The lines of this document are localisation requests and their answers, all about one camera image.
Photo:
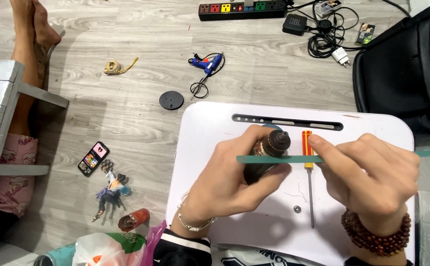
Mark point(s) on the pink plastic bag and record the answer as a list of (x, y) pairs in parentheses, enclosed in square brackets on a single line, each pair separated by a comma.
[(154, 240)]

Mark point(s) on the person's left hand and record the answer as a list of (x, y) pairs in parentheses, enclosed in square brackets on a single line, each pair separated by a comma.
[(218, 184)]

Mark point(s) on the white charger plug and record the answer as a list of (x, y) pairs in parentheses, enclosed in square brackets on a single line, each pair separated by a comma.
[(340, 56)]

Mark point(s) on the black round plastic disc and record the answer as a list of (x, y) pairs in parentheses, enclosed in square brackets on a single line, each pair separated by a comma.
[(171, 100)]

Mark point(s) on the white lap table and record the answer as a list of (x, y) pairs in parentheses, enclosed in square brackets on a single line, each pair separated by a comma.
[(207, 125)]

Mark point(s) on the black smartphone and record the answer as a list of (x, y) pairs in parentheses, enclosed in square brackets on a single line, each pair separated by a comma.
[(93, 159)]

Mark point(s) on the black multicolour power strip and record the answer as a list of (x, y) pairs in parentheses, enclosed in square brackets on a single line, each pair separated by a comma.
[(237, 10)]

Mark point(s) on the dark blue action figurine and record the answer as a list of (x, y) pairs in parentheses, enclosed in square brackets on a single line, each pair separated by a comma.
[(110, 194)]

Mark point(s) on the teal metal can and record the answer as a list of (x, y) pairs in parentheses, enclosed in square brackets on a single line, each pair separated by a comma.
[(58, 255)]

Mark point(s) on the blue round cap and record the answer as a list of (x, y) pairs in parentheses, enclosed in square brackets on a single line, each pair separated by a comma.
[(274, 127)]

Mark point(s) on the small white printed box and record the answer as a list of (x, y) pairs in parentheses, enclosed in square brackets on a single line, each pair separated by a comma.
[(327, 7)]

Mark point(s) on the blue hot glue gun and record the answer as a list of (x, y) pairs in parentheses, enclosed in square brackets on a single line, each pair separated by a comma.
[(211, 63)]

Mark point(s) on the person's right hand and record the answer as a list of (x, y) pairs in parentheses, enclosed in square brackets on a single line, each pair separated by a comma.
[(377, 181)]

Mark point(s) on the white green plastic bag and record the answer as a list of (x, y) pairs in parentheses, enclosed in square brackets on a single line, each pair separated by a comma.
[(107, 251)]

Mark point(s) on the small metal washer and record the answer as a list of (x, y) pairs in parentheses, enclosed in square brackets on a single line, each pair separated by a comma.
[(297, 209)]

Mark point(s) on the person's white printed shirt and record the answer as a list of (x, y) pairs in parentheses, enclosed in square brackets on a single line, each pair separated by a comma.
[(259, 258)]

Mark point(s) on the small dark printed box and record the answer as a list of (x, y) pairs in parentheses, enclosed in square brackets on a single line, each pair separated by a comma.
[(365, 34)]

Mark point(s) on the black bag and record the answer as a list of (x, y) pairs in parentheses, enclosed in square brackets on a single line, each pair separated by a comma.
[(403, 70)]

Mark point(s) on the brown motor armature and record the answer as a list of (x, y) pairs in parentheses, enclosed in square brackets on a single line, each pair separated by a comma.
[(270, 146)]

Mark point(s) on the black portable speaker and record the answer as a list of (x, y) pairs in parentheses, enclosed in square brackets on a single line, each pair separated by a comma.
[(295, 24)]

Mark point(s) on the green blade strip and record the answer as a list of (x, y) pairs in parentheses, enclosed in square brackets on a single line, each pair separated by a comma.
[(274, 159)]

